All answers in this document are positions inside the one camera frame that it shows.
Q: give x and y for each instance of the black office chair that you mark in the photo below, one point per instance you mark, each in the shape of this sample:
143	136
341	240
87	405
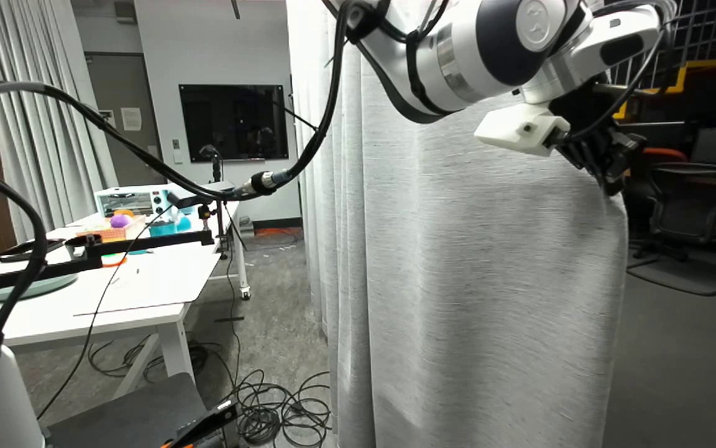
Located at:
689	199

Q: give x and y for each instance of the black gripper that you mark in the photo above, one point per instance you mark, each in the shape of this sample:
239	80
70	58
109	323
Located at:
598	133

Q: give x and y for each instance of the grey woven curtain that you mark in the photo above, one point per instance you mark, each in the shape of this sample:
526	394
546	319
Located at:
472	288

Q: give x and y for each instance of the white pleated background curtain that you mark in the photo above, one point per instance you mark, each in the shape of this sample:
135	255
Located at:
36	107

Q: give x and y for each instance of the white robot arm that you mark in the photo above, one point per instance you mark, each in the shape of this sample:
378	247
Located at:
491	39

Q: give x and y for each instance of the white teal box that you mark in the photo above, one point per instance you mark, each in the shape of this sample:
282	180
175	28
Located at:
129	199

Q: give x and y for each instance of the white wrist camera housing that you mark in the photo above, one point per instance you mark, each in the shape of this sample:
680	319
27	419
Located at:
521	128

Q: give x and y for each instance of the grey door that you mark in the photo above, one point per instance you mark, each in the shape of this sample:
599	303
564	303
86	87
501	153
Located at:
117	99

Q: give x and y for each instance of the white desk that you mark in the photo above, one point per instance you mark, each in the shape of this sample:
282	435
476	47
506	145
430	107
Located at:
125	288

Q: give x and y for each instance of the white paper sheet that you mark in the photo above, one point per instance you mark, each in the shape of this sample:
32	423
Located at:
129	117

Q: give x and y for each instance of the yellow stair railing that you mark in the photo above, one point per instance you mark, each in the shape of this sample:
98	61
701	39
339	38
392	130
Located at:
689	71

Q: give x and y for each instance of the purple ball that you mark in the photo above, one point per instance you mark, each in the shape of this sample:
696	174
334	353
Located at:
119	221

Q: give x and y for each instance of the black work table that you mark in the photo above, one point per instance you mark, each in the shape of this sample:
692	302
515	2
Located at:
125	414

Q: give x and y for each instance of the black wall monitor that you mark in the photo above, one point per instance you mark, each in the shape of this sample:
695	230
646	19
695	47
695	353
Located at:
235	123

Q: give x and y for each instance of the teal round plate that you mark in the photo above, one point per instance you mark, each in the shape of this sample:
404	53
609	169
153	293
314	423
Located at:
38	287

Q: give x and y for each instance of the black bar on desk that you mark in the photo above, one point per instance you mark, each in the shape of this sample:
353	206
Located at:
125	245

